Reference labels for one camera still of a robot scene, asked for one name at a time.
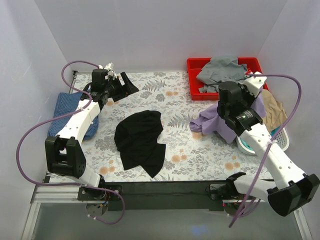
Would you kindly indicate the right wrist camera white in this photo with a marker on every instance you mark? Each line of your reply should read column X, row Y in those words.
column 254, row 82

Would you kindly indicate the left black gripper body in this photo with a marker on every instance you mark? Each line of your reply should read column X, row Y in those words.
column 122, row 86

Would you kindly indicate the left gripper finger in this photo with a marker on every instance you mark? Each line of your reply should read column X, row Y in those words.
column 126, row 79
column 125, row 90

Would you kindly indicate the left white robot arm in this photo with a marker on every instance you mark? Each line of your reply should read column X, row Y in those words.
column 64, row 154

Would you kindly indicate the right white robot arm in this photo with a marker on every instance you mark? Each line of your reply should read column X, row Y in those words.
column 291, row 188

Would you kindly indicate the grey shirt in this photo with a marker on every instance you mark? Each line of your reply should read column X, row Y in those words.
column 221, row 69

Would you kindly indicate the teal garment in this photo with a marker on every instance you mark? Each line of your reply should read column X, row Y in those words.
column 246, row 146

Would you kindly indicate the lilac purple shirt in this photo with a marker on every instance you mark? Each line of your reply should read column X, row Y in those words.
column 215, row 122

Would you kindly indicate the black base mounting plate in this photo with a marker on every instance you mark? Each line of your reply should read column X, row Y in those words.
column 209, row 195

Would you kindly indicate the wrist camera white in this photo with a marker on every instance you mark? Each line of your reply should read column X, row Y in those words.
column 254, row 82
column 108, row 68

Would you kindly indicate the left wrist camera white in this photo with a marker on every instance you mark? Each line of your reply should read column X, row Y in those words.
column 108, row 68

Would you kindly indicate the beige garment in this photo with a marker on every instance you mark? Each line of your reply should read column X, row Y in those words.
column 275, row 114

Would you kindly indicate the black floral print t-shirt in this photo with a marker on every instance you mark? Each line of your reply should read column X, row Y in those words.
column 136, row 138

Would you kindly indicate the white plastic laundry basket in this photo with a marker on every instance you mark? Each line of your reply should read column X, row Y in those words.
column 281, row 139

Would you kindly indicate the aluminium frame rail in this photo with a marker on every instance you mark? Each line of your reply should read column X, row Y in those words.
column 68, row 194

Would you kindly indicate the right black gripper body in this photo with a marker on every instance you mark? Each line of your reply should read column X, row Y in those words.
column 222, row 110

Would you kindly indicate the floral patterned table mat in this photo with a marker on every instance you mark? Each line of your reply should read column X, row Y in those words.
column 189, row 156

